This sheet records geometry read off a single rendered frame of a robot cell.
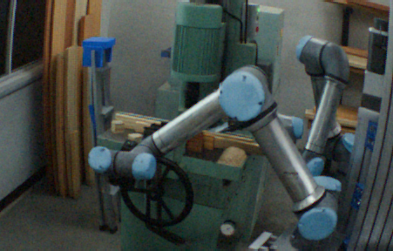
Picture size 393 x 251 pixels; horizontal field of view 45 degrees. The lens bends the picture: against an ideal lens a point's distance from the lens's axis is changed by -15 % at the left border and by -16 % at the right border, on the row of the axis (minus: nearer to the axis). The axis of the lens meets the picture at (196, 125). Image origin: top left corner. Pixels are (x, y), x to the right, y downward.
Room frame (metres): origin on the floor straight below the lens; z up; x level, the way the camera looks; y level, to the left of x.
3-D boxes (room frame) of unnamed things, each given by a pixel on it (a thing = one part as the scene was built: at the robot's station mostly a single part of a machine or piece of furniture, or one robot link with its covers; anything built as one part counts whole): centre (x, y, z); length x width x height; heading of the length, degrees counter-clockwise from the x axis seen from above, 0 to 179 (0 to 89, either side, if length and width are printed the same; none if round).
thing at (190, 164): (2.01, 0.09, 0.87); 0.61 x 0.30 x 0.06; 74
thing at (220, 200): (2.22, -0.01, 0.76); 0.57 x 0.45 x 0.09; 164
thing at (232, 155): (1.96, -0.15, 0.92); 0.14 x 0.09 x 0.04; 164
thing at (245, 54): (2.27, -0.18, 1.23); 0.09 x 0.08 x 0.15; 164
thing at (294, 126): (1.81, -0.33, 1.09); 0.11 x 0.08 x 0.09; 74
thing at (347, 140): (1.90, -0.64, 0.98); 0.13 x 0.12 x 0.14; 38
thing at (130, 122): (2.13, 0.06, 0.93); 0.60 x 0.02 x 0.05; 74
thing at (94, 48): (2.92, 0.54, 0.58); 0.27 x 0.25 x 1.16; 80
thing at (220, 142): (2.09, -0.02, 0.92); 0.55 x 0.02 x 0.04; 74
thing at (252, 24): (2.37, -0.20, 1.40); 0.10 x 0.06 x 0.16; 164
